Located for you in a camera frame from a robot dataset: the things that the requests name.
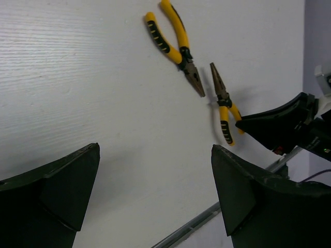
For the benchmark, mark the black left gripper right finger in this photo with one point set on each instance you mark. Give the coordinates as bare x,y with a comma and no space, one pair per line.
262,209

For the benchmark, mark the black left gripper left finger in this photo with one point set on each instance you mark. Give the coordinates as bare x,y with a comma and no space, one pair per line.
46,206

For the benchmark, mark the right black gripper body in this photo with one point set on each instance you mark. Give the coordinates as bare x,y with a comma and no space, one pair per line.
312,133

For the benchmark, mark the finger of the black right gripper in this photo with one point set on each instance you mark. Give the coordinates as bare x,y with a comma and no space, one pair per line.
280,129

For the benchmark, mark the yellow combination pliers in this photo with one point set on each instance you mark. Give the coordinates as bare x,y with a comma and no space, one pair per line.
226,106

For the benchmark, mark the yellow needle nose pliers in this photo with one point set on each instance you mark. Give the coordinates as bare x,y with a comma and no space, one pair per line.
182,56

